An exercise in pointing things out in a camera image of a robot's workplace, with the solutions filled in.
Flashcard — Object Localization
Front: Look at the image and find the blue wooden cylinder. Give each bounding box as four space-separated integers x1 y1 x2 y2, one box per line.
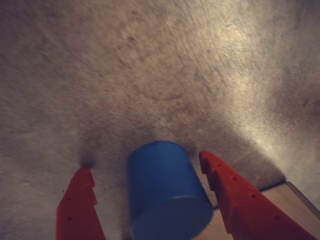
126 140 214 240

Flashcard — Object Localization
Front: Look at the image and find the wooden shape sorter box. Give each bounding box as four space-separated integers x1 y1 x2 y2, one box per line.
199 180 320 240

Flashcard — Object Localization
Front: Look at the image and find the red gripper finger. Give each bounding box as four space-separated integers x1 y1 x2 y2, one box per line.
55 166 106 240
198 150 319 240

